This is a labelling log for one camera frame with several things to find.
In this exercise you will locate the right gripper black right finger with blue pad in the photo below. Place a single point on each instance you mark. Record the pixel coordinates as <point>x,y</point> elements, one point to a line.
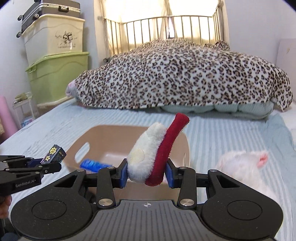
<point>184,179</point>

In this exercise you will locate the blue white tube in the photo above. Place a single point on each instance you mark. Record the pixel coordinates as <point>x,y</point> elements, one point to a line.
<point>93,166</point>

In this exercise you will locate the light green quilt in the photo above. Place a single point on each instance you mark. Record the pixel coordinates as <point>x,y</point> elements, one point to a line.
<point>254,111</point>

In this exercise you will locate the blue striped bed sheet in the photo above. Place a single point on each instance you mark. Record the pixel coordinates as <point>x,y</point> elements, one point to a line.
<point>200,145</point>

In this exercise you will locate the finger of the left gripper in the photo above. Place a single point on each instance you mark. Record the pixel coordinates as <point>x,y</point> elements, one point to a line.
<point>50,168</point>
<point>32,162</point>

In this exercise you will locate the person's left hand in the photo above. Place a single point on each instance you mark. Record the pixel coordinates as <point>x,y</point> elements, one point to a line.
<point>4,207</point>

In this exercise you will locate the white plastic storage bin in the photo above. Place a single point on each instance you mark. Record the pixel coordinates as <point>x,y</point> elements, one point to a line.
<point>53,34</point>

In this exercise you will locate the black box yellow stars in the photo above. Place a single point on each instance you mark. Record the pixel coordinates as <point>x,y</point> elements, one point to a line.
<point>55,155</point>

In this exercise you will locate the grey hard suitcase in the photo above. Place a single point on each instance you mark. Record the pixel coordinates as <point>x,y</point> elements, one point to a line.
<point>54,7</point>

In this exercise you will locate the metal bed headboard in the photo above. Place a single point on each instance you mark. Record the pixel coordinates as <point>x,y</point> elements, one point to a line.
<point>129,24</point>

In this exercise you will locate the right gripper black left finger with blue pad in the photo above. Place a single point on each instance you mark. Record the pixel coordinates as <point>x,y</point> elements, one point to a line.
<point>107,179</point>

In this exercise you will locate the leopard print blanket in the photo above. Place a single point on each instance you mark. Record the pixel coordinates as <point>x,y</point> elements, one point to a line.
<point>179,72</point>

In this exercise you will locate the white plush rabbit toy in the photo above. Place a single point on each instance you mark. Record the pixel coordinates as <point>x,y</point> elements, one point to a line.
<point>245,167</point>

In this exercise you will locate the white wire rack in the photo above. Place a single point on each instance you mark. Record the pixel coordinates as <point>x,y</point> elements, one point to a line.
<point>25,109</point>

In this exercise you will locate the beige plastic storage basket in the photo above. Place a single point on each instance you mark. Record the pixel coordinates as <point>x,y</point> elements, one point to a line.
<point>110,144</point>

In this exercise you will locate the green plastic storage bin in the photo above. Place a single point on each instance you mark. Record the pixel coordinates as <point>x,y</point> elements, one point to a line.
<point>50,75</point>

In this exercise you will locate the pink rolled mat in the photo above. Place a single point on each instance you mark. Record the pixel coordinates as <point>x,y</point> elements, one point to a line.
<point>7,120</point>

